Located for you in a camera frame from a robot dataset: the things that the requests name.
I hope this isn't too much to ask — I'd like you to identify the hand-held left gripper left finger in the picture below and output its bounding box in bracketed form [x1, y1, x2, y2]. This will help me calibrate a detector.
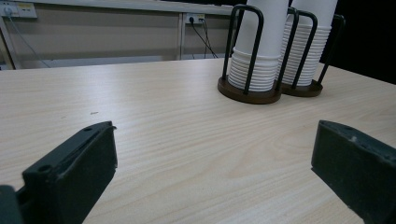
[21, 120, 119, 224]

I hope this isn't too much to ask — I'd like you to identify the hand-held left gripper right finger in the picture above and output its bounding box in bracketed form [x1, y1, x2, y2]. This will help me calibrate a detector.
[311, 119, 396, 224]

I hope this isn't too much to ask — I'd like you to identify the black wire cup holder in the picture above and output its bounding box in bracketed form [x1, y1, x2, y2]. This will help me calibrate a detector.
[217, 3, 347, 105]

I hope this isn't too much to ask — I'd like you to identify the stack of white paper cups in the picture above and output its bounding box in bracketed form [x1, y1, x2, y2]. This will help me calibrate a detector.
[227, 0, 290, 93]
[278, 0, 339, 87]

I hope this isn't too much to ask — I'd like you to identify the grey cable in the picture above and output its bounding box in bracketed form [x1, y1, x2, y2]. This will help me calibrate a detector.
[7, 12, 51, 68]

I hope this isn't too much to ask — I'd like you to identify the white wall socket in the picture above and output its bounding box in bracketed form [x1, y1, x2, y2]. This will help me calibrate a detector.
[185, 13, 206, 25]
[0, 1, 38, 19]

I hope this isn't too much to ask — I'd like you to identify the black cable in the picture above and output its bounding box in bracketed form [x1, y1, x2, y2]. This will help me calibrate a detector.
[200, 18, 210, 60]
[189, 18, 219, 60]

